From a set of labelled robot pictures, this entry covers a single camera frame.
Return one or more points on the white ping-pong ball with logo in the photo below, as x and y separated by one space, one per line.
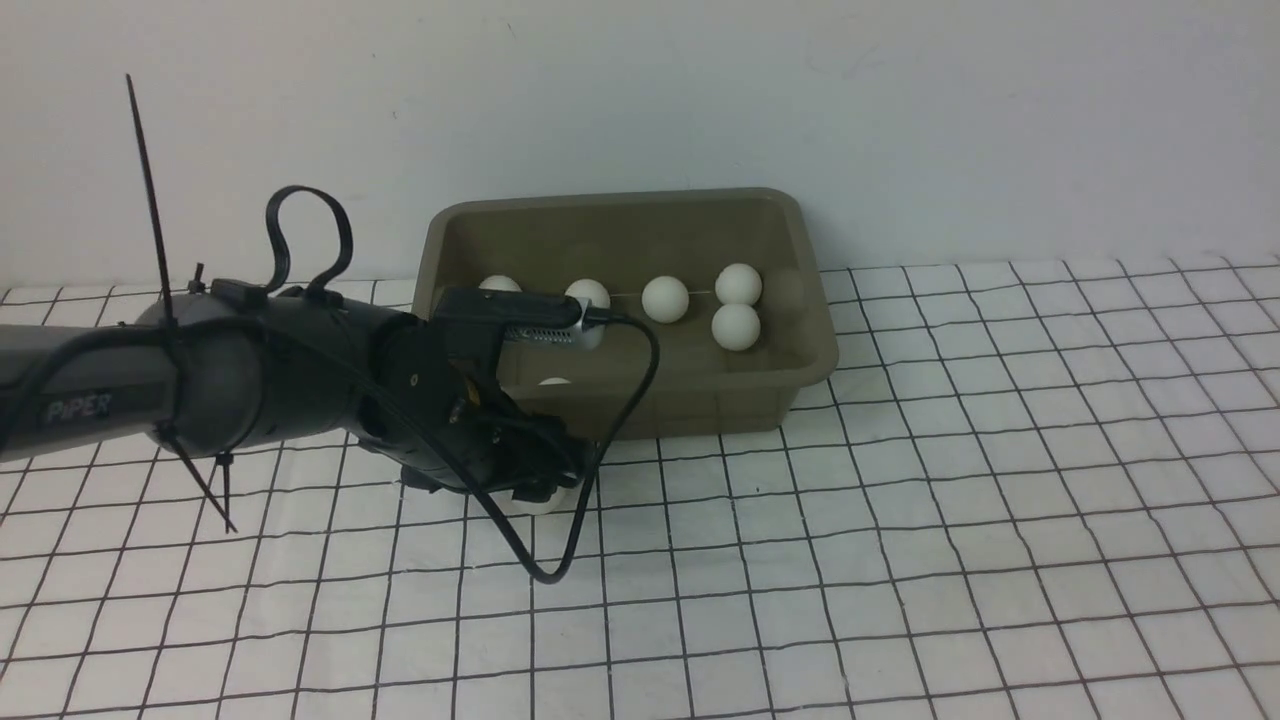
501 283

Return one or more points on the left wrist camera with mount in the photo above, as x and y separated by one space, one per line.
477 323

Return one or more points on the olive plastic bin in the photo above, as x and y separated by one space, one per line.
625 240

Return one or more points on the white black-grid tablecloth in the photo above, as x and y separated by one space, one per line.
1030 491

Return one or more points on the black zip tie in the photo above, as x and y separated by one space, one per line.
170 300

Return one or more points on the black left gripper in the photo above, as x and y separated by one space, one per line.
506 449

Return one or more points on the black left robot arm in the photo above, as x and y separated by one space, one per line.
422 392

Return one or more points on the white ping-pong ball back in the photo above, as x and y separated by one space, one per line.
736 327

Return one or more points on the white ping-pong ball logo bin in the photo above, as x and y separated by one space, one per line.
665 299

